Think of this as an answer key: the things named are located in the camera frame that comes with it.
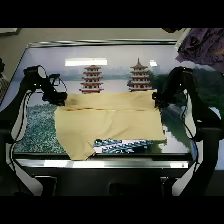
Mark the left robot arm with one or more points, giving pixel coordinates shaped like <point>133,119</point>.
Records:
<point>20,96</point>

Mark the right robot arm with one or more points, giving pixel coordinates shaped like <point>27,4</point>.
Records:
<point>203,116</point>

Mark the tan pants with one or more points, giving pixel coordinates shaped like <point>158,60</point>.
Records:
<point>110,123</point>

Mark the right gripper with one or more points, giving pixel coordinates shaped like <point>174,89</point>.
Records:
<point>161,99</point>

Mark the silver frame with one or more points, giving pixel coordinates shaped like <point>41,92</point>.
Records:
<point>100,164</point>

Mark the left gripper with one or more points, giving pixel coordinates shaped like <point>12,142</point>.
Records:
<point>56,97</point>

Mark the purple garment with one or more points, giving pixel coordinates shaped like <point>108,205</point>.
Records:
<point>203,46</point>

